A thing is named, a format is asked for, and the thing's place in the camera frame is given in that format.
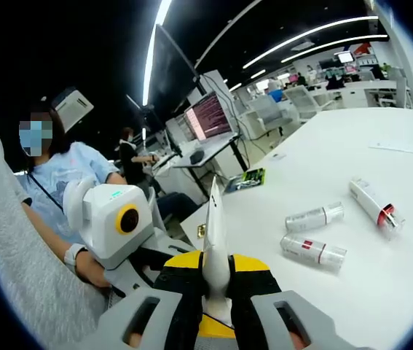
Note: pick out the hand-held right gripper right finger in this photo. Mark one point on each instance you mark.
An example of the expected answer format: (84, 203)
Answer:
(257, 291)

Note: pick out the white wrist band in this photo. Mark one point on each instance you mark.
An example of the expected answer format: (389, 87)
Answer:
(75, 257)

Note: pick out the long ceiling light strip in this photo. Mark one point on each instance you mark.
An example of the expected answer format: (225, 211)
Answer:
(151, 54)

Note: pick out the computer monitor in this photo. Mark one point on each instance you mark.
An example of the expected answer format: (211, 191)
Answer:
(209, 116)

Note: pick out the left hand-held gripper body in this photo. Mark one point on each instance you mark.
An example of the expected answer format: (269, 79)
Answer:
(108, 218)

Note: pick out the small black desk object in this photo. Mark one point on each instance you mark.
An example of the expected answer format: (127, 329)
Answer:
(197, 156)

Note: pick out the gold foil packet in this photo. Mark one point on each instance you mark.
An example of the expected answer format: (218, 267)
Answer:
(200, 231)

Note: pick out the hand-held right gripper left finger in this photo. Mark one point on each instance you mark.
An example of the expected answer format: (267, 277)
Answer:
(177, 291)

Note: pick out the person's left hand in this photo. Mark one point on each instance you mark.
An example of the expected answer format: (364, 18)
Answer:
(93, 271)

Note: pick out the white standing desk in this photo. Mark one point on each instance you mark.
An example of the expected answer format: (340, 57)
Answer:
(209, 151)

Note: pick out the green black snack packet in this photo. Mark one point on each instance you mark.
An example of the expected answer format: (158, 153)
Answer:
(248, 179)

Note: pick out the red collar clear cap skincare bottle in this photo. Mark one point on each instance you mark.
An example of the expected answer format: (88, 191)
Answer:
(370, 202)

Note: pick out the white office chair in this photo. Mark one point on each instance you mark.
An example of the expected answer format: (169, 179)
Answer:
(306, 100)
(270, 116)

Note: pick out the ceiling air conditioner vent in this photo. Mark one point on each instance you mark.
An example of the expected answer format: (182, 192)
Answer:
(73, 107)

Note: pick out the white skincare squeeze tube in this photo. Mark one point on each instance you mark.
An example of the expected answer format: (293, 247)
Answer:
(215, 237)

